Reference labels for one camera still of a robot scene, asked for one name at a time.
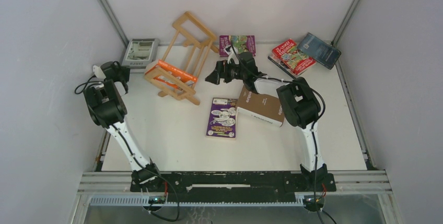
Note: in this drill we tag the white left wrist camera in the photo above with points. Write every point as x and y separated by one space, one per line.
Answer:
98 72

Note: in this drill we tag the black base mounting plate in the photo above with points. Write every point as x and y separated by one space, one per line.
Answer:
267 187

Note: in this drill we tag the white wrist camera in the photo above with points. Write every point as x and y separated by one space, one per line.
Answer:
98 72
230 50

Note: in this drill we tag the grey ianra book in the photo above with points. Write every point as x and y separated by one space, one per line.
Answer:
140 53

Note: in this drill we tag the aluminium frame rail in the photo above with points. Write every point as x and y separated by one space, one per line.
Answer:
114 188

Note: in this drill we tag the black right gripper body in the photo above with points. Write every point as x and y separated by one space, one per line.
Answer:
233 70

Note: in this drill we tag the red Treehouse book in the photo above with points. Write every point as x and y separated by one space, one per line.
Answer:
296 60

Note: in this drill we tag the purple white cartoon book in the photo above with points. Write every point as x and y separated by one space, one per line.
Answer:
222 119

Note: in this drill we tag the dark floral book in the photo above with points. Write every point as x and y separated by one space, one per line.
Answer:
281 65

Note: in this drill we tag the brown white Decorate book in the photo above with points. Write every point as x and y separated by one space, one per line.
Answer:
264 108

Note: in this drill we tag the purple Treehouse book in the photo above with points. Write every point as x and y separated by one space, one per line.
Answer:
241 44

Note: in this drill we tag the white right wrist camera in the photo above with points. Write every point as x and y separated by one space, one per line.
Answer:
230 50

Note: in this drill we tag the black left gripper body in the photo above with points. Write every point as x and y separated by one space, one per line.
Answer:
123 73

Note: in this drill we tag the wooden book rack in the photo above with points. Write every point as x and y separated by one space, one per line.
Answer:
188 50

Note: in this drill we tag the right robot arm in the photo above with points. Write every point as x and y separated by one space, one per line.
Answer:
302 106

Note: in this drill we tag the dark blue book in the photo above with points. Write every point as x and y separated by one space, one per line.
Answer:
322 52

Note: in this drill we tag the orange Treehouse book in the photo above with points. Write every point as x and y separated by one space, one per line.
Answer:
179 74

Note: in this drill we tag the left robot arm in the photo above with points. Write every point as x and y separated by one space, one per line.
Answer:
103 93

